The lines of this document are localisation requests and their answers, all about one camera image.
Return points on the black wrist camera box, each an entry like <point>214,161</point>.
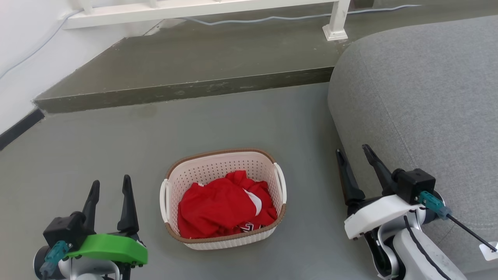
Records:
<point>62,229</point>
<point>414,184</point>

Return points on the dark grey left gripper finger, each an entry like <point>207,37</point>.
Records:
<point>92,206</point>
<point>127,206</point>

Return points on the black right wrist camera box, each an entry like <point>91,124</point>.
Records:
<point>414,184</point>

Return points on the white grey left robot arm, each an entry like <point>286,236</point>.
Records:
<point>85,270</point>

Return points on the grey fabric sofa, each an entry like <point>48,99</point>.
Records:
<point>428,97</point>

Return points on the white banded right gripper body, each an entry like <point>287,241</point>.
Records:
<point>381,214</point>

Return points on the white metal railing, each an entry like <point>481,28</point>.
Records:
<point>194,8</point>

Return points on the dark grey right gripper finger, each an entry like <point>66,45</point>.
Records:
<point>348,179</point>
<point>379,169</point>

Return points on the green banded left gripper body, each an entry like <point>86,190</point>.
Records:
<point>113,247</point>

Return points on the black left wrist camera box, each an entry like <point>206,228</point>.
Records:
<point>62,229</point>

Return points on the red jersey garment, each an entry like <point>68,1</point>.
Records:
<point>218,210</point>

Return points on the black wall baseboard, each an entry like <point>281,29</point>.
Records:
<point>19,129</point>

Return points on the beige perforated plastic laundry basket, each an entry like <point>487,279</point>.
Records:
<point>218,167</point>

